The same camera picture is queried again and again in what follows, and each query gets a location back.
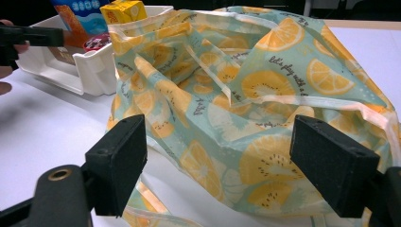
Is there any citrus print fabric bag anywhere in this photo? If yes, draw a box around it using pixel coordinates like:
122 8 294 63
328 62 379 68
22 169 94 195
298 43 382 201
107 5 401 227

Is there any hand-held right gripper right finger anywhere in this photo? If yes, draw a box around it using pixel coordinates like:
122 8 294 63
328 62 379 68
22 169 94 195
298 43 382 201
289 114 381 218

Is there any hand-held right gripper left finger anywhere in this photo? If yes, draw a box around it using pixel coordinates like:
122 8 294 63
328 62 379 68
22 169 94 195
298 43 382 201
84 113 148 218

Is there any blue snack pouch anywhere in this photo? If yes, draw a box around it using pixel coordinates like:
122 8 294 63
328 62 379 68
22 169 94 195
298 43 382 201
50 0 112 48

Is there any white plastic box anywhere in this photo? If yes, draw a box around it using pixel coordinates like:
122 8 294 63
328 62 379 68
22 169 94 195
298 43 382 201
17 5 175 96

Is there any yellow drink carton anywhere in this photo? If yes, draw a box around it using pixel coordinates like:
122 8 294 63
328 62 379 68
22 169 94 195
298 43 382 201
99 0 148 26

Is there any red and white snack pack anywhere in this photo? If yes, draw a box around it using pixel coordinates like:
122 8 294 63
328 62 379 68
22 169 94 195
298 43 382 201
83 32 112 53

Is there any brown drink carton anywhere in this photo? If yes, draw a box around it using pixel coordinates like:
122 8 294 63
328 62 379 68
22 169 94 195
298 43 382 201
46 46 78 66

